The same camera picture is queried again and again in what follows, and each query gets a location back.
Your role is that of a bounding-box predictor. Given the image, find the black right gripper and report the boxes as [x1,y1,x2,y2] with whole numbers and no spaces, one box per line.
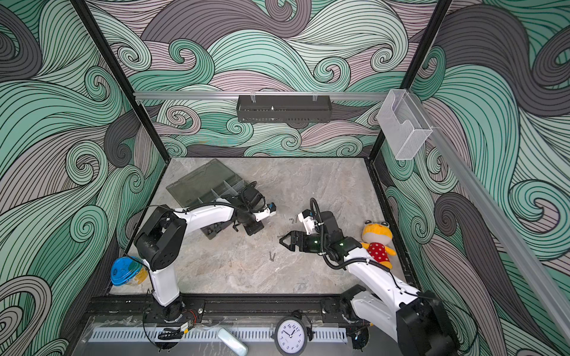
[281,231,330,252]

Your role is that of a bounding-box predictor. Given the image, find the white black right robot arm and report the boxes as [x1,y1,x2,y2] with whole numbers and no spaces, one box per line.
[286,198,460,355]

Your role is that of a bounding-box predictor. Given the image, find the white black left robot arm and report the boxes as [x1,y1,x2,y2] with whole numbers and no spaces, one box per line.
[134,183,277,323]

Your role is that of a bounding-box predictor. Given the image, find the grey compartment organizer box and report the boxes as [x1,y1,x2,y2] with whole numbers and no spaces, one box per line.
[167,159,264,240]

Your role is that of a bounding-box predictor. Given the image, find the yellow frog plush toy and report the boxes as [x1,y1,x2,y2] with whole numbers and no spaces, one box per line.
[362,220,397,270]

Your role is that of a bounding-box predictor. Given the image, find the white round clock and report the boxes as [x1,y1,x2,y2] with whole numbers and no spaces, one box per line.
[273,316,308,356]

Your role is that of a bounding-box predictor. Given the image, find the white oblong remote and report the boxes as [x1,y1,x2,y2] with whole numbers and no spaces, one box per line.
[217,328,249,356]

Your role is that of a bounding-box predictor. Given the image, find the blue lid fruit cup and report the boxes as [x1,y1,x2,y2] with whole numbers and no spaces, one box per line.
[110,257,148,286]

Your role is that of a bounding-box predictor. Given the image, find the black wall tray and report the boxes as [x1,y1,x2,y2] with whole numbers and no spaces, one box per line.
[236,96,333,123]

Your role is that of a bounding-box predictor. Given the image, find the clear plastic wall holder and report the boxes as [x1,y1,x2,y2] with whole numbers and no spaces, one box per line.
[377,89,433,161]

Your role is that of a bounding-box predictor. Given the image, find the aluminium rail bar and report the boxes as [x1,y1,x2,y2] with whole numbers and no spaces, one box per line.
[133,90,387,102]

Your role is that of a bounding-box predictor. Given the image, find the white perforated cable duct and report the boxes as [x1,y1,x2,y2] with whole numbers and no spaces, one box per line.
[88,327,348,344]

